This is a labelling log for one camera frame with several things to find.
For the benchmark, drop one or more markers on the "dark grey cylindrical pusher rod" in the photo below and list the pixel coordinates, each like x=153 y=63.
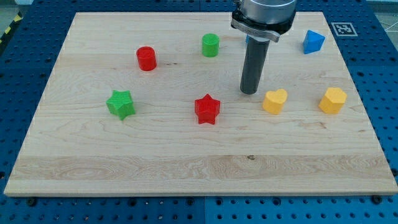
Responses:
x=255 y=56

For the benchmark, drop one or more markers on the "green cylinder block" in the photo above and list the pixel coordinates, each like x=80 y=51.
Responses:
x=210 y=45

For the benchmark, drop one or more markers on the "red cylinder block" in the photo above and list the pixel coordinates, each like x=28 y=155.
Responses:
x=146 y=58

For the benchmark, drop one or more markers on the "yellow hexagon block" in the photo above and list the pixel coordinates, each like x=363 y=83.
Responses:
x=333 y=100

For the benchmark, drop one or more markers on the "red star block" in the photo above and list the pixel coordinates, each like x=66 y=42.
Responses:
x=207 y=109

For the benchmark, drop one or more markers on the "blue triangular prism block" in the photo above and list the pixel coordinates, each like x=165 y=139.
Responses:
x=313 y=42

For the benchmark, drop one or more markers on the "white fiducial marker tag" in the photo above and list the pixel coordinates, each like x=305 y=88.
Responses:
x=344 y=29

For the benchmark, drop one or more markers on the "wooden board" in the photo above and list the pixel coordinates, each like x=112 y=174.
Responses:
x=75 y=147

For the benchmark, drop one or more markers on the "green star block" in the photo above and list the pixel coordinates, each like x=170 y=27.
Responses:
x=121 y=104

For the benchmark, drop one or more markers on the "yellow heart block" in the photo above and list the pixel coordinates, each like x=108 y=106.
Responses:
x=274 y=101

